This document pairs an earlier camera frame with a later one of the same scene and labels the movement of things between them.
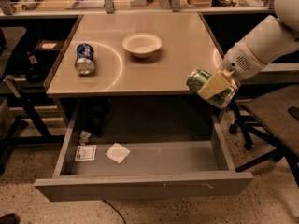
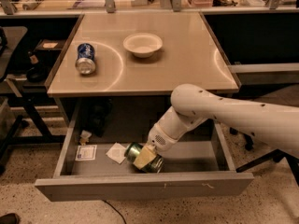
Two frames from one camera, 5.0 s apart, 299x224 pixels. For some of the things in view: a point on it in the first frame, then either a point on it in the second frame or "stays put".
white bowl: [142, 45] stays put
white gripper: [240, 61] → [159, 137]
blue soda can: [84, 61] stays put
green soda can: [198, 77] → [132, 151]
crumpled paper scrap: [84, 135] stays put
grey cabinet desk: [134, 65] stays put
